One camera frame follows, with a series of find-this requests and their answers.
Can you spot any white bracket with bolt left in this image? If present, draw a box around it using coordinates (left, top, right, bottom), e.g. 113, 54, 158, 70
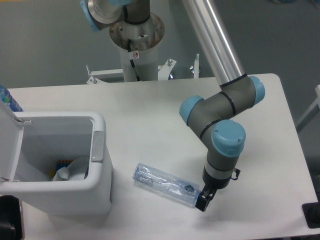
86, 65, 124, 85

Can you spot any white bracket with bolt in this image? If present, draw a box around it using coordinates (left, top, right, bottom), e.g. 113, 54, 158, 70
86, 65, 124, 85
158, 58, 177, 81
189, 53, 201, 79

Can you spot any blue patterned cylinder can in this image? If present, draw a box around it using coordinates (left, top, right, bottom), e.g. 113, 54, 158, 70
0, 85, 24, 112

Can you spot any blue and orange snack wrapper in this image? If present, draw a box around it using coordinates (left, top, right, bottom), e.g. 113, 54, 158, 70
49, 160, 73, 179

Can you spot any black device bottom left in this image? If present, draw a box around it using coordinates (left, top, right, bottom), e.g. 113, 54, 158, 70
0, 195, 23, 240

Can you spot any white trash can lid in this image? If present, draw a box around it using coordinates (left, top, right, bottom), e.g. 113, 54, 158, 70
0, 100, 24, 182

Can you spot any black clamp bottom right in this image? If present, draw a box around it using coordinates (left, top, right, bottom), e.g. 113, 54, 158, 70
302, 202, 320, 229

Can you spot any white plastic trash can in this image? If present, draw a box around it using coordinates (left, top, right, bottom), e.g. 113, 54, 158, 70
0, 111, 113, 215

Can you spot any white metal frame right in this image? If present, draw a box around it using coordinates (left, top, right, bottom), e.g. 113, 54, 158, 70
295, 85, 320, 133

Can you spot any black cable on pedestal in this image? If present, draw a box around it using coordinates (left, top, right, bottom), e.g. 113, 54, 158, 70
126, 38, 142, 82

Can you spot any white paper tissue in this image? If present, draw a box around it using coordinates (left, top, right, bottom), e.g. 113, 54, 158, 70
50, 156, 90, 182

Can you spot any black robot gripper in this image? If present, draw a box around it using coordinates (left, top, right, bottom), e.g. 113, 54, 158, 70
195, 168, 231, 212

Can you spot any white bracket with bolt right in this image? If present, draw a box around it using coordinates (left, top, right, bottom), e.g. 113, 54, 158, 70
189, 53, 201, 79

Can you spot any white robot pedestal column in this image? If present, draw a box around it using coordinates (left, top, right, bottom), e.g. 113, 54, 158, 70
109, 13, 165, 82

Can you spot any clear plastic water bottle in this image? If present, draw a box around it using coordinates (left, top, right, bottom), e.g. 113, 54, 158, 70
132, 163, 200, 208

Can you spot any white bracket with bolt middle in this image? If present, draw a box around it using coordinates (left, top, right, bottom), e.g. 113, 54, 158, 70
158, 58, 177, 81

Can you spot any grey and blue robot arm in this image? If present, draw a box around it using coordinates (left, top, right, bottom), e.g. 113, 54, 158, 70
80, 0, 265, 211

